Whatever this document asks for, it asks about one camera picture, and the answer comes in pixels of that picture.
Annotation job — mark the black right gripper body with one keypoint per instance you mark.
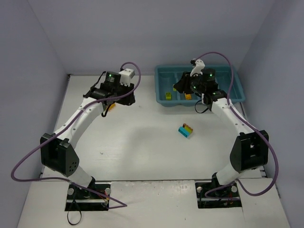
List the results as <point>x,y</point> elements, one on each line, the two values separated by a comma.
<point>184,81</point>

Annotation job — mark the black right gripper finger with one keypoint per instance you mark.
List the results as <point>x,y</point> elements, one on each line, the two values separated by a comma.
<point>182,86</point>
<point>186,75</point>

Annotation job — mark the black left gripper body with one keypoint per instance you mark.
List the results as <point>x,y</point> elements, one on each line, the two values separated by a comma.
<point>127,99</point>

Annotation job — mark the lime green sloped lego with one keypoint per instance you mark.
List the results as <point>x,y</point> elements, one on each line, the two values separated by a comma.
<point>168,96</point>

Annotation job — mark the light blue long lego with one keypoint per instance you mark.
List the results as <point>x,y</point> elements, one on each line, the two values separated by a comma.
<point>183,132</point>

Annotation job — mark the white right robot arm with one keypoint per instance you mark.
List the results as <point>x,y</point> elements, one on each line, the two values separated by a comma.
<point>250,150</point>

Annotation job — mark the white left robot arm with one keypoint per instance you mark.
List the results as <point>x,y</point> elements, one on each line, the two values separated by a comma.
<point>58,149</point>

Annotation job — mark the teal divided plastic tray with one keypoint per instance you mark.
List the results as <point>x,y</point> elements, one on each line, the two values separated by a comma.
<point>167,75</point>

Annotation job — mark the lime green curved lego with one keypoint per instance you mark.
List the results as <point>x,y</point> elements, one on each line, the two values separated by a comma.
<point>189,130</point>

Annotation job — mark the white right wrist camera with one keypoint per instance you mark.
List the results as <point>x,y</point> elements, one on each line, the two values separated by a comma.
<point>198,66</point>

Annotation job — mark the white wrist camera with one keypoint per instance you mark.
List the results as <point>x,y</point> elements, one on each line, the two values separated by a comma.
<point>198,66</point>
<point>126,76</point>

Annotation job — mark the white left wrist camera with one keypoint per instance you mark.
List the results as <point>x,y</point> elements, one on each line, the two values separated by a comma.
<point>126,76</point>

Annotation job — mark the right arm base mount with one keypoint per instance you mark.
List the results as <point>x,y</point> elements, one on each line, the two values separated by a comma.
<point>211,195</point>

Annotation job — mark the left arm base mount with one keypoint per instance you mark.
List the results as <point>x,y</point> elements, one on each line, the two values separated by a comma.
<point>77,199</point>

